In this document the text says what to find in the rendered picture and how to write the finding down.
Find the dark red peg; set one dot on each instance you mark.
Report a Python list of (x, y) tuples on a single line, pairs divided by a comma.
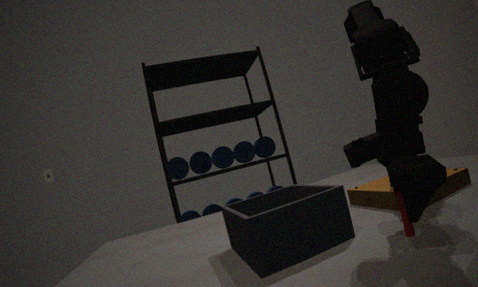
[(408, 226)]

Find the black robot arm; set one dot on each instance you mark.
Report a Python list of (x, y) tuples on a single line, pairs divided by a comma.
[(399, 94)]

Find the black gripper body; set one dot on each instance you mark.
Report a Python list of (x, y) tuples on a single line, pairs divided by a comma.
[(408, 170)]

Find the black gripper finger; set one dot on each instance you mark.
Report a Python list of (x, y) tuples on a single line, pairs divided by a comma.
[(416, 200), (384, 163)]

